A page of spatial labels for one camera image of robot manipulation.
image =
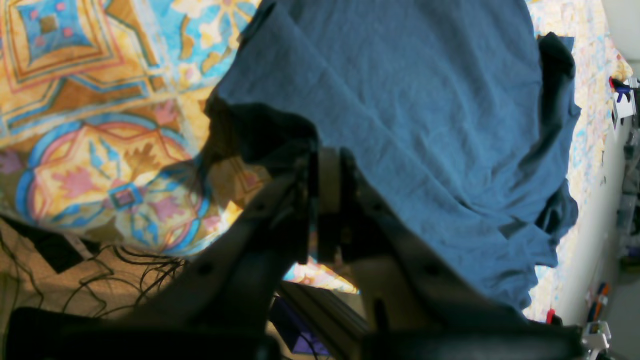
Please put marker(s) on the dark navy t-shirt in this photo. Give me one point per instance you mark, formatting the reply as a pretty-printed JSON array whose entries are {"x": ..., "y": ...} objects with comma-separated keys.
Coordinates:
[{"x": 455, "y": 112}]

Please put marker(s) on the patterned colourful tablecloth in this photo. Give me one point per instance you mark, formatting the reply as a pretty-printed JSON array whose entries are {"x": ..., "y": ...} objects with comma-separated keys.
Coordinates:
[{"x": 104, "y": 135}]

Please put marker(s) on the blue orange clamp bottom left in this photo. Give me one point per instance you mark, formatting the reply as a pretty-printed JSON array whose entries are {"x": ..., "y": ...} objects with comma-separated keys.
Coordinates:
[{"x": 625, "y": 97}]

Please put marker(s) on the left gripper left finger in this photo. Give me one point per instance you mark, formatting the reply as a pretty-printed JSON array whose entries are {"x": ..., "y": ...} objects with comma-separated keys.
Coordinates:
[{"x": 216, "y": 309}]

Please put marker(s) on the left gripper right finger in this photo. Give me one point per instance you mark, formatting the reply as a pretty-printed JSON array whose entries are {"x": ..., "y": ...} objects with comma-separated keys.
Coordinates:
[{"x": 416, "y": 305}]

